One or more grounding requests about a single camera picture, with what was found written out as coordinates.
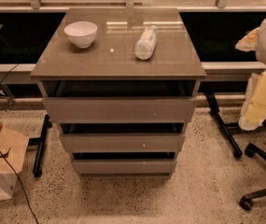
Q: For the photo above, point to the clear plastic bottle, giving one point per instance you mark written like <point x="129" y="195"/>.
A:
<point x="146" y="44"/>

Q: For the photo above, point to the grey bottom drawer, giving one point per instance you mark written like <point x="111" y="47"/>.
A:
<point x="144" y="163"/>

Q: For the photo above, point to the grey top drawer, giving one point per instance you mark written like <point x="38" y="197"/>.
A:
<point x="121" y="101"/>

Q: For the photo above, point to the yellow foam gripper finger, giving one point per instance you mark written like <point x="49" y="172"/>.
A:
<point x="253" y="112"/>

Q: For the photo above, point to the grey drawer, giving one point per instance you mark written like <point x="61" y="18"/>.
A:
<point x="123" y="137"/>
<point x="121" y="101"/>
<point x="144" y="163"/>

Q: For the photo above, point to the grey drawer cabinet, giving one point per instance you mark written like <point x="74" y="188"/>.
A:
<point x="111" y="56"/>

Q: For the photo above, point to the black right table leg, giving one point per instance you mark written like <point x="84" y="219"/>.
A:
<point x="226" y="128"/>

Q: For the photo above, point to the cardboard box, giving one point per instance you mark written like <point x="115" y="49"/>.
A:
<point x="13" y="146"/>

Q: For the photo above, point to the grey middle drawer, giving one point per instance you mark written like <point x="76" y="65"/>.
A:
<point x="123" y="137"/>

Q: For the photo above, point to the black left table leg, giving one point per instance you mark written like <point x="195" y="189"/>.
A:
<point x="39" y="143"/>

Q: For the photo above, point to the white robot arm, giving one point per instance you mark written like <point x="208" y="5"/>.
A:
<point x="253" y="112"/>

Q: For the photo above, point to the white ceramic bowl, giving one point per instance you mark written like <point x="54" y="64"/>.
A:
<point x="81" y="33"/>

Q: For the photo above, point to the black table leg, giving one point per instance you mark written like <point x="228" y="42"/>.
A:
<point x="226" y="128"/>
<point x="39" y="143"/>

